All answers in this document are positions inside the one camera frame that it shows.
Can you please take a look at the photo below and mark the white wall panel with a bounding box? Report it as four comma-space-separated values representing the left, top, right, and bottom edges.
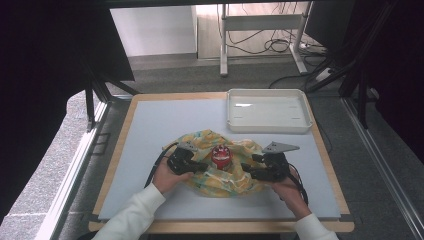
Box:
109, 5, 198, 57

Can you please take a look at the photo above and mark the aluminium frame rail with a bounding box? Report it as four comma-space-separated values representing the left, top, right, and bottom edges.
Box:
34, 99, 114, 240
341, 95, 424, 240

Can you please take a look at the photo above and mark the wooden table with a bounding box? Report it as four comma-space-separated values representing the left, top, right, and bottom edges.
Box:
87, 91, 355, 234

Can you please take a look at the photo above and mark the white plastic tray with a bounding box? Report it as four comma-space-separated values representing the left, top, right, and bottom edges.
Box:
226, 87, 314, 135

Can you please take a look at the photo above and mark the lemon print cloth bag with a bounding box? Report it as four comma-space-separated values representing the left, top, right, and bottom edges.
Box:
161, 128, 268, 199

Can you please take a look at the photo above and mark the black curtain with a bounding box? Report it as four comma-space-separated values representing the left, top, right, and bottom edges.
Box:
346, 0, 424, 165
0, 0, 136, 225

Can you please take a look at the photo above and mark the thin black table cable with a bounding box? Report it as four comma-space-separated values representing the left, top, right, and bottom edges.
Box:
314, 119, 334, 155

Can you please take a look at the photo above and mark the black metal stand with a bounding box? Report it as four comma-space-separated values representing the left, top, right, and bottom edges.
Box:
304, 0, 398, 130
81, 64, 142, 133

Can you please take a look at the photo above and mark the red round container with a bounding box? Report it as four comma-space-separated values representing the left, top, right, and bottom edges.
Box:
210, 144, 234, 171

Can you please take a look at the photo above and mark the grey table mat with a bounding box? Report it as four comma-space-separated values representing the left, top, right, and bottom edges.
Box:
98, 98, 342, 222

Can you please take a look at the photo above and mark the tangle of black floor cables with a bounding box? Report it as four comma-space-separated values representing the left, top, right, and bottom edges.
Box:
225, 2, 329, 57

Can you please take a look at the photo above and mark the person's left hand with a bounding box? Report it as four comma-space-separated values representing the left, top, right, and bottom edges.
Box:
152, 155, 195, 195

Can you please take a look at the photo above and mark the right hand-held gripper black cable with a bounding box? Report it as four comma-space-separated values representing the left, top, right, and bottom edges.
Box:
287, 162, 310, 206

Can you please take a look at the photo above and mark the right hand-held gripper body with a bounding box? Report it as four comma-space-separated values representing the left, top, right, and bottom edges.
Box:
251, 141, 301, 184

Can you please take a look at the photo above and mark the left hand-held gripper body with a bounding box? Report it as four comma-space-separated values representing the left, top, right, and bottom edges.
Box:
166, 141, 202, 176

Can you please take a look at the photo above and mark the person's right hand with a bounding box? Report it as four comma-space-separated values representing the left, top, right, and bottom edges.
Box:
269, 165, 312, 220

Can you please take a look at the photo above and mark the white metal desk frame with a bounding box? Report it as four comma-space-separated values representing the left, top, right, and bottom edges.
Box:
218, 1, 315, 78

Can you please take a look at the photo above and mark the white power strip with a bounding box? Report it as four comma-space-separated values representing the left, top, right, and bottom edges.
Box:
314, 67, 333, 83

